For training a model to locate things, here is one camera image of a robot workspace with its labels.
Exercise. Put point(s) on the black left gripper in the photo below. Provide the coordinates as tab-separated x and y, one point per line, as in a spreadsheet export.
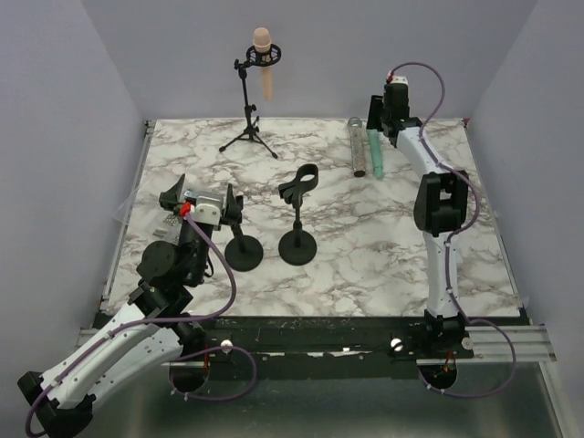
232	209

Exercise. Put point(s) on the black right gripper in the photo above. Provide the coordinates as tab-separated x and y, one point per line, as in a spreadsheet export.
376	108

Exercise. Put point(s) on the green microphone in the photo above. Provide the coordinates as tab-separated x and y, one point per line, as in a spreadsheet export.
375	153

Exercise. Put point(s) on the rhinestone microphone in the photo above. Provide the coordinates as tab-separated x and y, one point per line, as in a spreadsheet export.
354	125

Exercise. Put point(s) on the black round-base stand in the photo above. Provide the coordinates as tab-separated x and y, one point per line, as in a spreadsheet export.
298	247
243	253

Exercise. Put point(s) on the black tripod microphone stand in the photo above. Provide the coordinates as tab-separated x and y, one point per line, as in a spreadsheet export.
251	130

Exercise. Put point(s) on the pink microphone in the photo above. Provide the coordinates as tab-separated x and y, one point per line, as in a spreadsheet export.
263	43

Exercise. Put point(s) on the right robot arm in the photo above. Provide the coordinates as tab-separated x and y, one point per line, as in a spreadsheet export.
439	209

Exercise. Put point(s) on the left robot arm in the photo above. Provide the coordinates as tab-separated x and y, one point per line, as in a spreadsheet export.
151	324

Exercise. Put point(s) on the clear plastic bag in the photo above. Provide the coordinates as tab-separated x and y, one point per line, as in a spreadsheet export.
142	215

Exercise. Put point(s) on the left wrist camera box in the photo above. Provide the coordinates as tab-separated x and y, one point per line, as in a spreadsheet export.
207	207

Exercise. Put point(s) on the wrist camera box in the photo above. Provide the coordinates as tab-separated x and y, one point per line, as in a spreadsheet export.
395	80
207	207

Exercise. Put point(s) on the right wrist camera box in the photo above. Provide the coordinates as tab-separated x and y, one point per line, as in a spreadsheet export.
395	80

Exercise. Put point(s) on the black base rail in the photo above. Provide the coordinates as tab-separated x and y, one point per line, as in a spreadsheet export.
203	360

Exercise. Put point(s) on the aluminium frame rail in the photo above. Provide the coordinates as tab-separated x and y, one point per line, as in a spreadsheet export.
481	344

